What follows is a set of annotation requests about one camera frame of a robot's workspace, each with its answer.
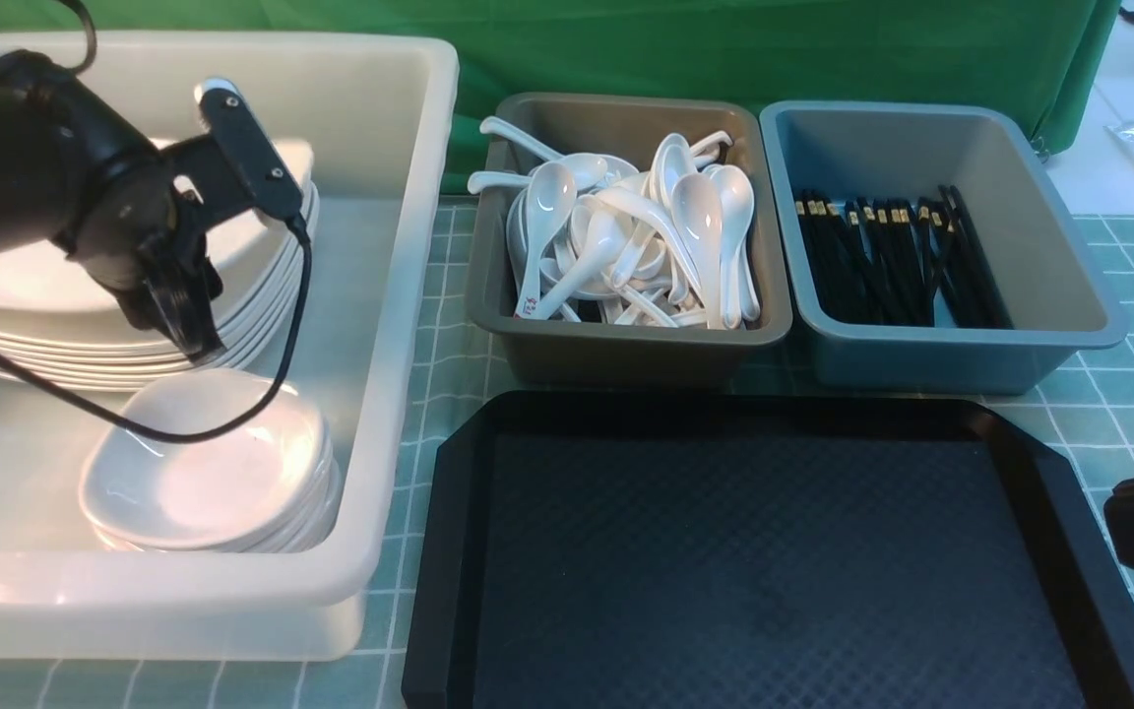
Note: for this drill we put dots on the white ceramic spoons pile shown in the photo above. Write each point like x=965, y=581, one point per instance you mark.
x=664, y=247

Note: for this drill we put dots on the green backdrop cloth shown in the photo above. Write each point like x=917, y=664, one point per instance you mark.
x=1032, y=61

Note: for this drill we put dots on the black serving tray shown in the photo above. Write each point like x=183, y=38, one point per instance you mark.
x=640, y=550

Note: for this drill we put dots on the brown plastic bin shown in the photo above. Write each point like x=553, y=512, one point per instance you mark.
x=595, y=354

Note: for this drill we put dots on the white plate stack lower plates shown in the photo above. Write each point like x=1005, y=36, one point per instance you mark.
x=122, y=369

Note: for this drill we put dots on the white small dish stack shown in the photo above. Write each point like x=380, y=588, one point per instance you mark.
x=272, y=485

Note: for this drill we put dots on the large white rice plate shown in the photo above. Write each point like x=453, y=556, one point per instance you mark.
x=46, y=299

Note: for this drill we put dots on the large white plastic tub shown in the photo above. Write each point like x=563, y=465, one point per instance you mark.
x=378, y=111

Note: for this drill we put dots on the black chopsticks bundle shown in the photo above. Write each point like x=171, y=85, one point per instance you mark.
x=893, y=262

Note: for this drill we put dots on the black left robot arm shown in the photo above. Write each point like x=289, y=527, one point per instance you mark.
x=79, y=177

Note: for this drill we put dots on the blue-grey plastic bin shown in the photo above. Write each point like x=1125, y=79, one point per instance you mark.
x=1044, y=271

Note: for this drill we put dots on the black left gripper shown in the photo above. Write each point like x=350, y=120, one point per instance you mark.
x=135, y=236

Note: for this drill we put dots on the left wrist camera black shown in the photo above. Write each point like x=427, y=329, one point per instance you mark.
x=251, y=174

